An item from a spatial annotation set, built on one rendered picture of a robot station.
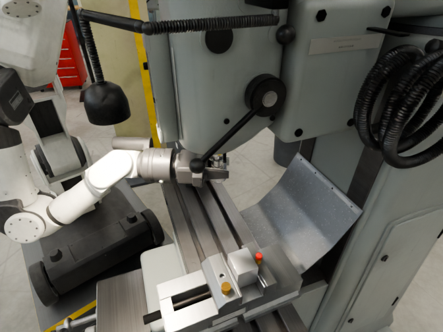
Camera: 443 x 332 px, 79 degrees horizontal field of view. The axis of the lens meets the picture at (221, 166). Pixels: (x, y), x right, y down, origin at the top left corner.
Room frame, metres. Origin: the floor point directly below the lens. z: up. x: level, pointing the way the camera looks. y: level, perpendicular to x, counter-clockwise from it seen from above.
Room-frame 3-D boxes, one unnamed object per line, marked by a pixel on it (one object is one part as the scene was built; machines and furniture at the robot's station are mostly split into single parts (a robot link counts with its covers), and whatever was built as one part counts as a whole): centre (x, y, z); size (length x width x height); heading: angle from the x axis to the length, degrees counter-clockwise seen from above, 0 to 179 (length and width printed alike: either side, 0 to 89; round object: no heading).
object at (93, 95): (0.44, 0.20, 1.45); 0.07 x 0.07 x 0.06
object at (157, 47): (0.50, 0.11, 1.45); 0.04 x 0.04 x 0.21; 20
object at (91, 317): (0.48, 0.56, 0.52); 0.22 x 0.06 x 0.06; 110
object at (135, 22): (0.37, 0.13, 1.58); 0.17 x 0.01 x 0.01; 45
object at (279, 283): (0.36, -0.02, 0.99); 0.35 x 0.15 x 0.11; 112
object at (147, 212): (0.98, 0.38, 0.50); 0.20 x 0.05 x 0.20; 38
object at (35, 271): (0.65, 0.80, 0.50); 0.20 x 0.05 x 0.20; 38
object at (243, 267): (0.37, -0.05, 1.05); 0.06 x 0.05 x 0.06; 22
